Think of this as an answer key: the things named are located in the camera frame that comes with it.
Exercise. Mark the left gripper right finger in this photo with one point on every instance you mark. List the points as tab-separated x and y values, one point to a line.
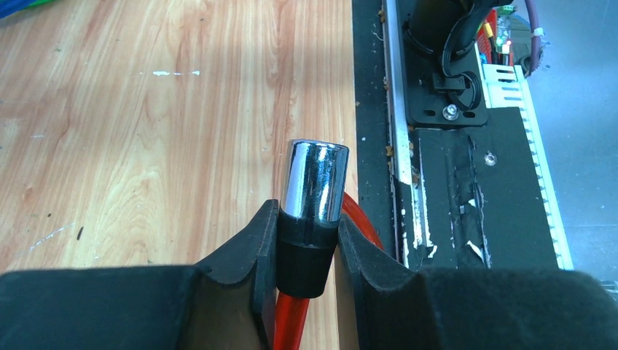
383	305

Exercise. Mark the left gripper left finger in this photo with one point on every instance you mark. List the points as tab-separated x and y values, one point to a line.
224	301

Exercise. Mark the red cable lock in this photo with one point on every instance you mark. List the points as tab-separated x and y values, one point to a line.
312	201

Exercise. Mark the blue cable lock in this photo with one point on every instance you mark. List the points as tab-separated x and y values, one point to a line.
9	7

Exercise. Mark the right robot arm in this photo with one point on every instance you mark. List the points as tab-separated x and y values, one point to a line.
437	37

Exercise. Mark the aluminium frame rail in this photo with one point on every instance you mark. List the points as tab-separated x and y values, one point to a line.
563	79

